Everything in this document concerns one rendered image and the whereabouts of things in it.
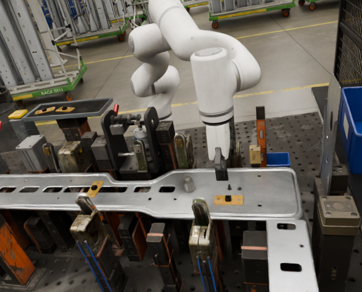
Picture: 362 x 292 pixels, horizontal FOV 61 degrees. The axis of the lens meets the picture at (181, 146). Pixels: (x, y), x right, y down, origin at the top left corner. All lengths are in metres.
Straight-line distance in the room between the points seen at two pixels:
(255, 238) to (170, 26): 0.59
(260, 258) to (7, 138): 3.47
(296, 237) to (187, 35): 0.56
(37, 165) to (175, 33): 0.81
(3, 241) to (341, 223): 1.04
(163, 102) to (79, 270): 0.81
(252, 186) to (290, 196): 0.11
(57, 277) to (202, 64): 0.97
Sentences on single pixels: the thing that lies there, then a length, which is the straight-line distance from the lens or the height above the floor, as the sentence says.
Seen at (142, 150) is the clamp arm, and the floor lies 1.07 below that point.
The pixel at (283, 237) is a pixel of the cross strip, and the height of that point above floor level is 1.00.
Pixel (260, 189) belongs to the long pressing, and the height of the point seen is 1.00.
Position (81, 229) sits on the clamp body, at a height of 1.04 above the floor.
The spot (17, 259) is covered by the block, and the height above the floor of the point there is 0.82.
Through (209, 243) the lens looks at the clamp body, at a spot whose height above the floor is 1.04.
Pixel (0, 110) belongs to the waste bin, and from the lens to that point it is 3.83.
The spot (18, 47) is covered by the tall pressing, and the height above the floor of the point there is 0.87.
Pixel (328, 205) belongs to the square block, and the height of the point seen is 1.06.
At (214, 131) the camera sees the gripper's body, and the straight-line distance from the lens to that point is 0.73.
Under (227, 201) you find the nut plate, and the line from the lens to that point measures 0.92.
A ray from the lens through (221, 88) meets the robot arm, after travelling 0.69.
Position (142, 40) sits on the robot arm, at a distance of 1.07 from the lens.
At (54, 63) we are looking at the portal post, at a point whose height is 0.05.
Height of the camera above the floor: 1.63
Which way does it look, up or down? 32 degrees down
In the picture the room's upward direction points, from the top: 12 degrees counter-clockwise
